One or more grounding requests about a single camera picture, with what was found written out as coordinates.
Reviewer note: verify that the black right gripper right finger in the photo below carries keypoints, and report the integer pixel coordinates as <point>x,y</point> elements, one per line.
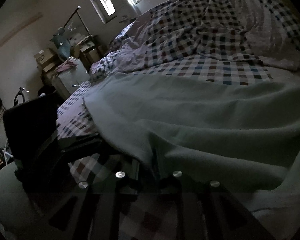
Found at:
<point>205,210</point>

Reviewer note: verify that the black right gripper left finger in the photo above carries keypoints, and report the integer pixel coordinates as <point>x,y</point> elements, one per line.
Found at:
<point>108,193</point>

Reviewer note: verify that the green fleece garment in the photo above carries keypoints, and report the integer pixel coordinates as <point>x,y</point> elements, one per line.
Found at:
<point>245,137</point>

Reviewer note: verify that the black clothes rack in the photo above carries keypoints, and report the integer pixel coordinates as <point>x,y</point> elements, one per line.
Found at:
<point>76,21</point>

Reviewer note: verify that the checkered bed sheet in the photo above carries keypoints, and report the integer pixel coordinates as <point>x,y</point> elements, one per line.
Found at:
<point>75,120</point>

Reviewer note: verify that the white bicycle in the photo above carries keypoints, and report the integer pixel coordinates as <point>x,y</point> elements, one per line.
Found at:
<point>18,99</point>

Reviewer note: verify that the pink cloth on box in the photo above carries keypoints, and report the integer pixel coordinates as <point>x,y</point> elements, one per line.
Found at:
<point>68,64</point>

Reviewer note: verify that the cardboard boxes pile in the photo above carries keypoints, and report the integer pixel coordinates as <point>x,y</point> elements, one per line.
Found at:
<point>68,81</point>

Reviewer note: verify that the teal bag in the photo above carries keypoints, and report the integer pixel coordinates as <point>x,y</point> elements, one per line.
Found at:
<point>62,44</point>

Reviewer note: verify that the checkered crumpled quilt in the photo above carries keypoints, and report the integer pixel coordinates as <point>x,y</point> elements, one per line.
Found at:
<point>262,33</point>

